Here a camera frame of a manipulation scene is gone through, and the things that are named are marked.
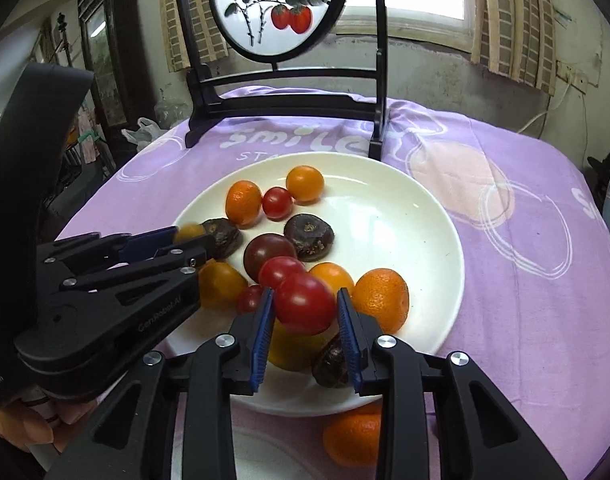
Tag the black tripod stand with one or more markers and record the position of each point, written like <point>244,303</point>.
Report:
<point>61,22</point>

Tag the small yellow cherry tomato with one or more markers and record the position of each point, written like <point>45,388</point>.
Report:
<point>189,231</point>

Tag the person's left hand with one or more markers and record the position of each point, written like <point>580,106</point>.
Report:
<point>30,425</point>

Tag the beige checked curtain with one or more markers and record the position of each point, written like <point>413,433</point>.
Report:
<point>185,35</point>
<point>515,20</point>

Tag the dark wooden cabinet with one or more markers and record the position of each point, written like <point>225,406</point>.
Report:
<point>122,20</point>

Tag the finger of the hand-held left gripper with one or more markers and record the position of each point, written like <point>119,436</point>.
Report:
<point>145,242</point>
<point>185,260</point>

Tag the red cherry tomato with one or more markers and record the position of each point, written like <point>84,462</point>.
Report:
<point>249,300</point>
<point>277,269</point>
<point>277,203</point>
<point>305,302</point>

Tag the large yellow tomato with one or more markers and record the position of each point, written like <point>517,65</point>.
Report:
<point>295,355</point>

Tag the purple printed tablecloth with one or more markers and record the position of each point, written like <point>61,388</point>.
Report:
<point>510,310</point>

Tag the white wall outlet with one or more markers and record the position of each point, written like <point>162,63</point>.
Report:
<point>577,74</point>

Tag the white plastic bag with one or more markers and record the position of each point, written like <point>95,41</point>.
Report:
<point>145,132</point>

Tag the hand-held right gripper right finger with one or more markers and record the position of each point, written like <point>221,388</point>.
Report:
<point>349,340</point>

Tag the small orange mandarin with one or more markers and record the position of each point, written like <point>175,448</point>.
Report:
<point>243,202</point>

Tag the large orange mandarin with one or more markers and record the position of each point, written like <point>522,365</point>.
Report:
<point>350,440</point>

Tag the white oval plate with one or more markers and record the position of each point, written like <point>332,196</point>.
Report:
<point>385,220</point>

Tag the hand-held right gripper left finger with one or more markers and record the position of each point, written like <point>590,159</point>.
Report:
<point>262,340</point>

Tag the orange cherry tomato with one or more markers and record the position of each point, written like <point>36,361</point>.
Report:
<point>220,284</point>
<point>305,184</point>
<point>335,275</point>

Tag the dark red tomato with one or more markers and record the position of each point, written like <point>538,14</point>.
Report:
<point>267,252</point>

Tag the round painted table screen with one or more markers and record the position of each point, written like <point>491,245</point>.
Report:
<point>265,10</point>

